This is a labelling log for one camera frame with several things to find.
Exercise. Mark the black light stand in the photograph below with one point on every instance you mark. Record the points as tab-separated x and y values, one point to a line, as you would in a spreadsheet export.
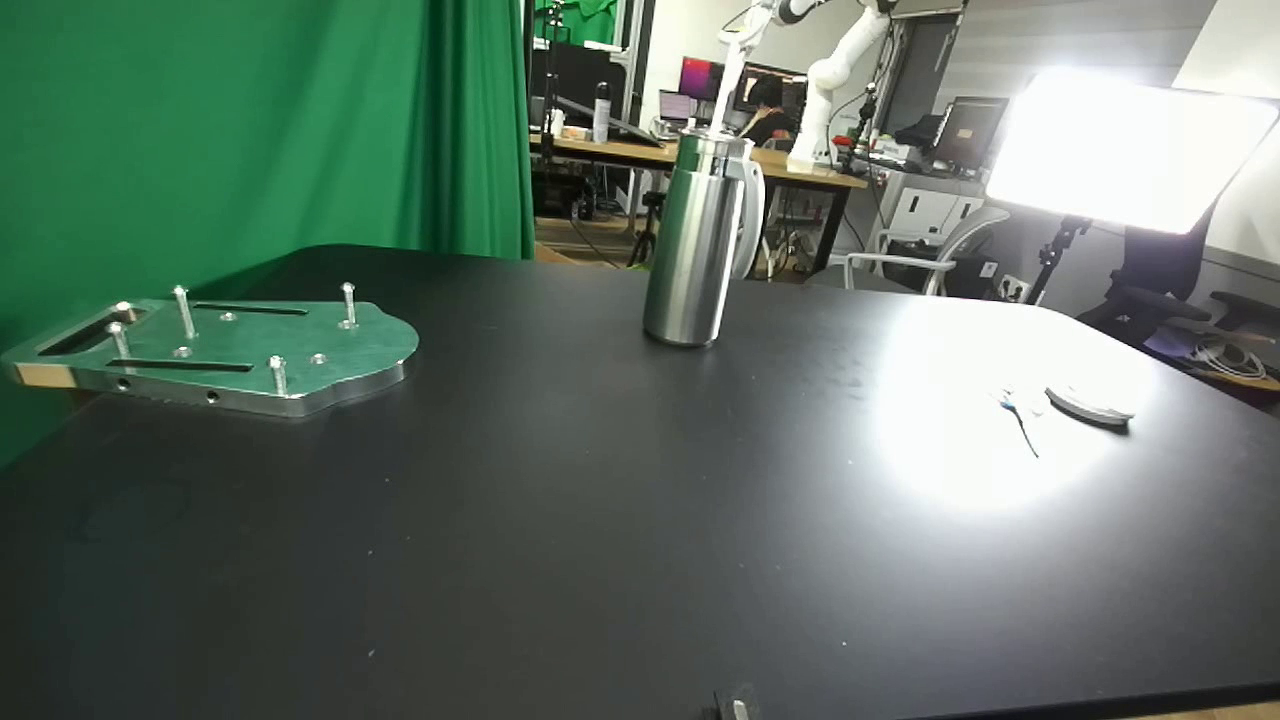
1059	263

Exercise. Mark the steel bolt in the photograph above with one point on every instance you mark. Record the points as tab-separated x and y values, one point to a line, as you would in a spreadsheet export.
351	307
277	377
187	312
120	336

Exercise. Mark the white drawer cabinet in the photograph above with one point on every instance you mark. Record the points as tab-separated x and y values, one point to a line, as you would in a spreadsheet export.
934	212

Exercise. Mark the stainless steel thermos flask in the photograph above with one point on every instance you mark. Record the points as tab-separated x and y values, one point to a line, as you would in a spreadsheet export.
687	266

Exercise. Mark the white round lid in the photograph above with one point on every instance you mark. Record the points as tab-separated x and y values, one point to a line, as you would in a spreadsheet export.
1087	406

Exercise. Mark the small black tripod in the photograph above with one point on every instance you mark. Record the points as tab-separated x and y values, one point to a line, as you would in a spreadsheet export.
644	231

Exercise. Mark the monitor with pink screen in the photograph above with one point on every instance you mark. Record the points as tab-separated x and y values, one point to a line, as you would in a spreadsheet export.
702	76

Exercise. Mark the white bottle brush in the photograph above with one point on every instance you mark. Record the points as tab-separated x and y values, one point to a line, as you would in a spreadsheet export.
727	92

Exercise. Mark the black office chair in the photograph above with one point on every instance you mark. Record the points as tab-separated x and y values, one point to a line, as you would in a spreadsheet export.
1145	274

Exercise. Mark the bright softbox light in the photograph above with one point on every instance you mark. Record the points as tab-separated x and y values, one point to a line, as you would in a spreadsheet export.
1134	146

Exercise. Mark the wooden desk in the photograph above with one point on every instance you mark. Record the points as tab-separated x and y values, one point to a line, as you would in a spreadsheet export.
624	151

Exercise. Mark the bottle on desk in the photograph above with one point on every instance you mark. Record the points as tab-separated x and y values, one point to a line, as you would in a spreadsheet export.
601	116

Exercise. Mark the black monitor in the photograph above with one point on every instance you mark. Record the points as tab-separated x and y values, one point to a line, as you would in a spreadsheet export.
574	82

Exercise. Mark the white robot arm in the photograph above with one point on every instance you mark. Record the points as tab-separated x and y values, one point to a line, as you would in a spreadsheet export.
835	82

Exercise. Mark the small wooden block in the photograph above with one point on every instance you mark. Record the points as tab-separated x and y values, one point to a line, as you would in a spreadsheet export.
41	377

